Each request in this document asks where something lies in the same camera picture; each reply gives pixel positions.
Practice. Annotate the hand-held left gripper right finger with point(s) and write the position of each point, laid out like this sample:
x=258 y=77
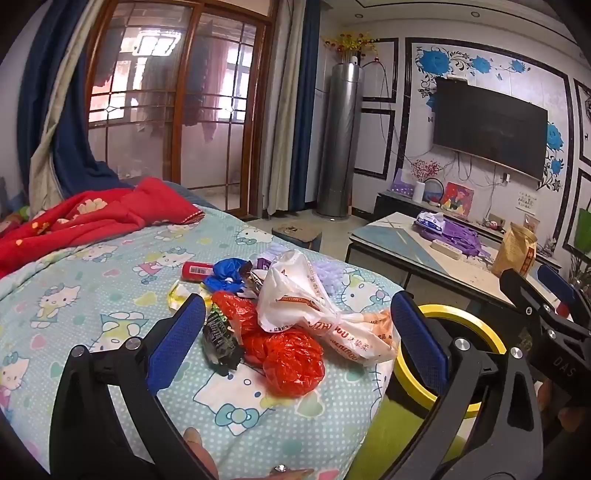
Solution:
x=418 y=341

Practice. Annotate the silver tower air conditioner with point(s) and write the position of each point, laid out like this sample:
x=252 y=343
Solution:
x=339 y=147

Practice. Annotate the green panel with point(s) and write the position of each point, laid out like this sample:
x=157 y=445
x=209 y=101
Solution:
x=584 y=230

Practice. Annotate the blue plastic bag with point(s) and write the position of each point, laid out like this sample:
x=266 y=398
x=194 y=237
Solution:
x=226 y=272

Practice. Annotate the clear yellow wrapper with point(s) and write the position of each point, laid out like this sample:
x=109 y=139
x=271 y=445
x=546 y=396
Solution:
x=178 y=295

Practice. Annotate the brown paper bag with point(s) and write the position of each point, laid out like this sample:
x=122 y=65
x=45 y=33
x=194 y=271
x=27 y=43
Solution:
x=512 y=251

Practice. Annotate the yellow rimmed trash bin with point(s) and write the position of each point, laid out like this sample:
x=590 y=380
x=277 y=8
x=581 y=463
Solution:
x=480 y=323

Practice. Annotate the red packet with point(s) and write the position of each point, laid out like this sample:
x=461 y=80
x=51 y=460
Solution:
x=196 y=271

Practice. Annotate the purple cloth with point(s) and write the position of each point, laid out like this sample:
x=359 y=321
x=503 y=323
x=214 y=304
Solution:
x=461 y=237

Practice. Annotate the white power strip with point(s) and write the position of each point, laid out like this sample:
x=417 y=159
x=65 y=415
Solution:
x=445 y=248

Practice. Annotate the black wall television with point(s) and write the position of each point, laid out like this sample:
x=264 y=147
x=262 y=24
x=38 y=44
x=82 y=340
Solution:
x=489 y=124

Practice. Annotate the white and blue coffee table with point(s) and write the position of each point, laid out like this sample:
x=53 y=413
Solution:
x=401 y=244

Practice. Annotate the white wall note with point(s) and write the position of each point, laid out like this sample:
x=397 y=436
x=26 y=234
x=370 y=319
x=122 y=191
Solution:
x=526 y=202

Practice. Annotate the person's left hand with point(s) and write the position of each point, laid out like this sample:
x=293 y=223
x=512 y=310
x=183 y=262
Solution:
x=198 y=450

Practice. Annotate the yellow artificial flowers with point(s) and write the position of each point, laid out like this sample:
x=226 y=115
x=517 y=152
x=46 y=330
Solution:
x=353 y=41

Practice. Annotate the purple box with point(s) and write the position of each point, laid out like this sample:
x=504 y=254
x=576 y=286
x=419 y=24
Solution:
x=400 y=184

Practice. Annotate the cartoon cat printed blanket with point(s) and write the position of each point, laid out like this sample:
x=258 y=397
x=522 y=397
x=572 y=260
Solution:
x=115 y=277

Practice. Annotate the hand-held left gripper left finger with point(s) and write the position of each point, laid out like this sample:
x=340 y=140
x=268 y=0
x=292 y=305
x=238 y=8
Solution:
x=178 y=341

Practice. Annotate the red flower printed blanket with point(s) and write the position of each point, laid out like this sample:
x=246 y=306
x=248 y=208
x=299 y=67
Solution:
x=92 y=217

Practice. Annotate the black snack wrapper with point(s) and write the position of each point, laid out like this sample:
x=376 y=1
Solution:
x=221 y=339

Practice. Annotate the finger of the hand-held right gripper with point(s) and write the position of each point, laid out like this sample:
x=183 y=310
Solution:
x=556 y=284
x=519 y=288

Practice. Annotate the white and blue tissue pack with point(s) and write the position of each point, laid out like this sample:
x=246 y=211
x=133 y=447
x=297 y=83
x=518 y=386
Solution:
x=429 y=222

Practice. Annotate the colourful picture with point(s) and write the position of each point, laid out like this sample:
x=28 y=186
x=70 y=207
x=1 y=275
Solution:
x=457 y=198

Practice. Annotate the purple wrapper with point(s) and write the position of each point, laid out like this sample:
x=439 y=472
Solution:
x=265 y=264

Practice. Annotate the round blue ornament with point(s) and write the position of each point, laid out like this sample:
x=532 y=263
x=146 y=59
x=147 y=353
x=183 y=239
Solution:
x=435 y=191

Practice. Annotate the white vase with red flowers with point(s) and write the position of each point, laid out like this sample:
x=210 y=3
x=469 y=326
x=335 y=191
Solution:
x=418 y=191

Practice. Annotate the dark television stand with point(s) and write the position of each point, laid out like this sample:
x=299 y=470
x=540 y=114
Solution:
x=392 y=203

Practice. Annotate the dark brown wrapper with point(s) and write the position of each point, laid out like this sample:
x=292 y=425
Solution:
x=247 y=281

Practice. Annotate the person's right hand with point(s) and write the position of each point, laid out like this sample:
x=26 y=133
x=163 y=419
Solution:
x=549 y=397

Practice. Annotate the white plastic bag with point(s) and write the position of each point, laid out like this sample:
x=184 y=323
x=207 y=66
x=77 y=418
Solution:
x=295 y=290

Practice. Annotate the blue curtain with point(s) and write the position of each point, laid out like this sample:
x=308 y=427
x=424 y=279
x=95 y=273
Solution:
x=307 y=115
x=74 y=138

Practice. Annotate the red plastic bag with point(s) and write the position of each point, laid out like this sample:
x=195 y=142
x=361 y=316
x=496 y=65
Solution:
x=291 y=364

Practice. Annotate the wooden framed glass door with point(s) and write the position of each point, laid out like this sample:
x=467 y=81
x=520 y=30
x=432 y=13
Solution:
x=182 y=115

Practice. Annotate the beige curtain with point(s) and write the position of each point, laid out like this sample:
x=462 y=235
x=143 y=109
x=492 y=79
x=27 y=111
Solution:
x=51 y=138
x=284 y=138

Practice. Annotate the small square stool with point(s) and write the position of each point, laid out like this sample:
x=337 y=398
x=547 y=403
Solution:
x=295 y=233

